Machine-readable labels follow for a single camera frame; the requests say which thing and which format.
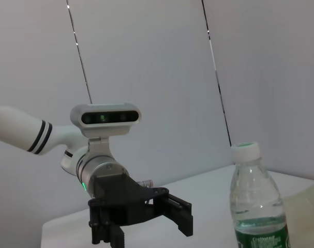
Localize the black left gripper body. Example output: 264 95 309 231
88 173 170 226

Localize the translucent green fruit plate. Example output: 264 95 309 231
282 182 314 248

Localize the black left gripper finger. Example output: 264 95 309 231
153 194 193 237
88 204 126 248

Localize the left wrist camera housing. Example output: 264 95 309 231
70 103 142 137

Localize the clear plastic water bottle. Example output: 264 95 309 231
229 141 292 248

